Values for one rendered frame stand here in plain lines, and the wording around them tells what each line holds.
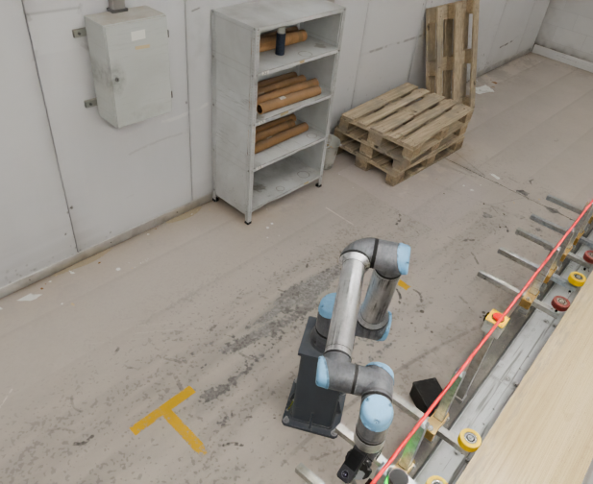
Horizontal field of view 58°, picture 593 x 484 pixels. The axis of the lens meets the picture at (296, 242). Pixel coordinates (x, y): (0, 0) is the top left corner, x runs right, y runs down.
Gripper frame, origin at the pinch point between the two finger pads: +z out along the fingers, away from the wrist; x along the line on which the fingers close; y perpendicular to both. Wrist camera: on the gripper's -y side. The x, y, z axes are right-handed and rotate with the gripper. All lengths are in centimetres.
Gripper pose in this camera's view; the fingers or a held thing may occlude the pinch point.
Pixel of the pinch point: (354, 477)
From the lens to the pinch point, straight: 187.6
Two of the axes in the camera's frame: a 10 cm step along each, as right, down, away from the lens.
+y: 6.4, -4.5, 6.2
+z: -0.8, 7.6, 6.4
